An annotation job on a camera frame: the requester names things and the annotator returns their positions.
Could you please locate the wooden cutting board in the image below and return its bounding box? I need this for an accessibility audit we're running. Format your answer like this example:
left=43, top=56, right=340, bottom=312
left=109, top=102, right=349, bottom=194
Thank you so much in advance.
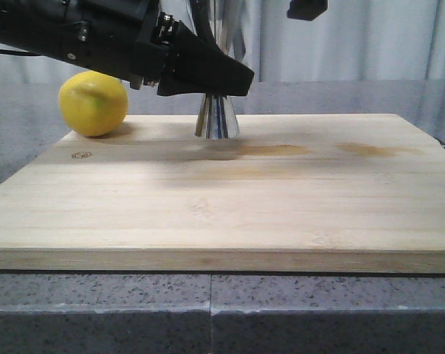
left=0, top=114, right=445, bottom=273

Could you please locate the steel double jigger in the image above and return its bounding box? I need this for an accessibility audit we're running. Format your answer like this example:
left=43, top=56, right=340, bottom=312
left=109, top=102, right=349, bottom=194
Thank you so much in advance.
left=189, top=1, right=243, bottom=140

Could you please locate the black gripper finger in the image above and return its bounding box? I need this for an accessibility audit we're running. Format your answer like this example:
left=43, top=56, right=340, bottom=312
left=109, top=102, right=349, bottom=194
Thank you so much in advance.
left=286, top=0, right=328, bottom=21
left=157, top=22, right=254, bottom=97

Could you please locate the yellow lemon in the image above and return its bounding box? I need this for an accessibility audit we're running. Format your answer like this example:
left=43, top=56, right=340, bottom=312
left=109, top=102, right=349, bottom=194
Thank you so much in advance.
left=58, top=71, right=128, bottom=137

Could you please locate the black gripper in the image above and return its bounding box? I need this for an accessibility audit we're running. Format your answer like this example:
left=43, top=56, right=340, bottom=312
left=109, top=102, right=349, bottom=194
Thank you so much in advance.
left=0, top=1, right=173, bottom=89

